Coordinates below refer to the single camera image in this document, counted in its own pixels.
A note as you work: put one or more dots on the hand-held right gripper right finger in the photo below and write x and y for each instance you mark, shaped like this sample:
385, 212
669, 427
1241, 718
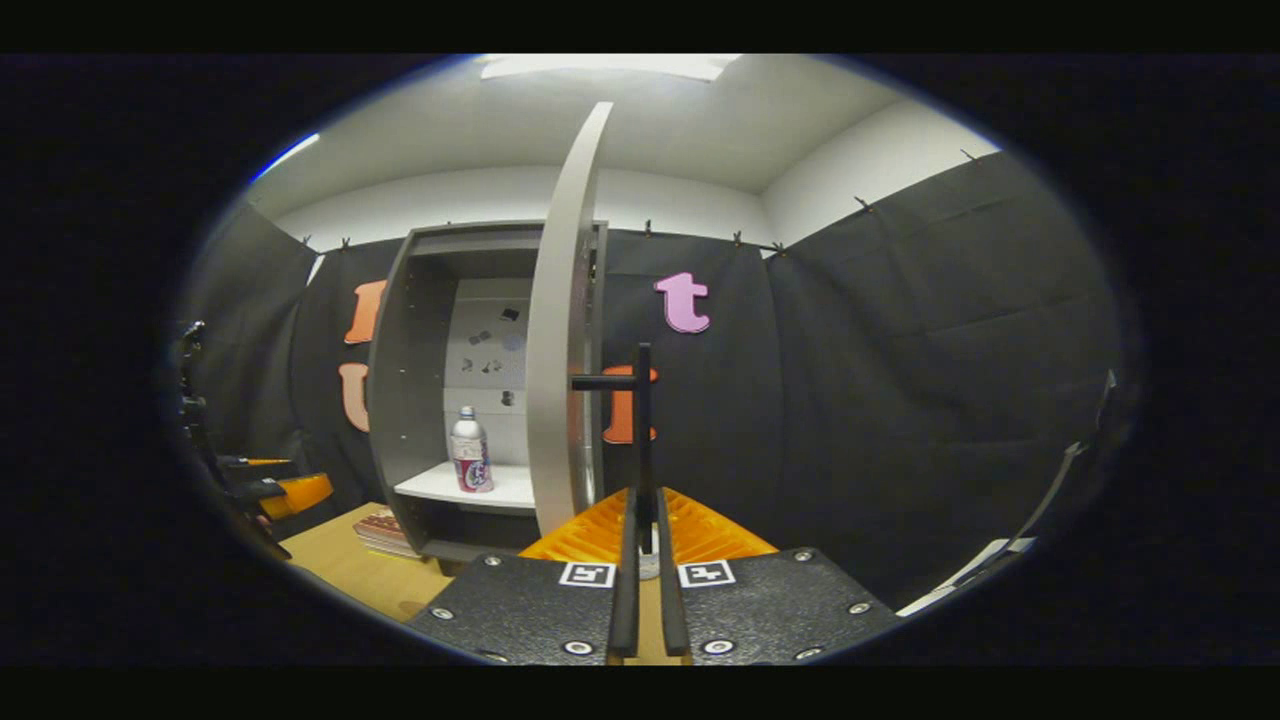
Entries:
780, 610

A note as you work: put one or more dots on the dark grey cabinet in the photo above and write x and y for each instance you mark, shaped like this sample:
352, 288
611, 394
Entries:
410, 380

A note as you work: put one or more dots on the black backdrop cloth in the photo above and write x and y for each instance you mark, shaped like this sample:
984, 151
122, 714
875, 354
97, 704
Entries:
900, 350

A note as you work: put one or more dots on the wide ceiling light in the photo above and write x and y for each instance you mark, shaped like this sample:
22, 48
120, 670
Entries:
610, 66

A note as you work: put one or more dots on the grey cabinet door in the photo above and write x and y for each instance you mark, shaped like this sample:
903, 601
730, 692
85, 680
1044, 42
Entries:
560, 350

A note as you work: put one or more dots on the reddish striped flat stack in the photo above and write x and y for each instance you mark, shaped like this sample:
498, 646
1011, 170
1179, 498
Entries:
385, 532

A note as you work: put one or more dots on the dark metal stand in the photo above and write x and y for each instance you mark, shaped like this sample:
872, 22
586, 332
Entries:
1060, 480

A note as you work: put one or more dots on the long ceiling light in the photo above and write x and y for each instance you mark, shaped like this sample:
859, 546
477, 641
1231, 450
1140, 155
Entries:
285, 157

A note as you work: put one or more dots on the white cabinet shelf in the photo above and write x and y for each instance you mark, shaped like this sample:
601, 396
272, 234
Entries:
500, 487

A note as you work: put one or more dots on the silver bottle with label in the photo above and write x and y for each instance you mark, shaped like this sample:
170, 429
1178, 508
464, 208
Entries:
470, 455

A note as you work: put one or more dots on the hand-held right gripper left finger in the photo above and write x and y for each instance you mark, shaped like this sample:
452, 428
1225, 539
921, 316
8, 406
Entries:
520, 610

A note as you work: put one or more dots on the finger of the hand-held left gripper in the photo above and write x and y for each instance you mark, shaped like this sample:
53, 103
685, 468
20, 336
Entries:
245, 463
255, 490

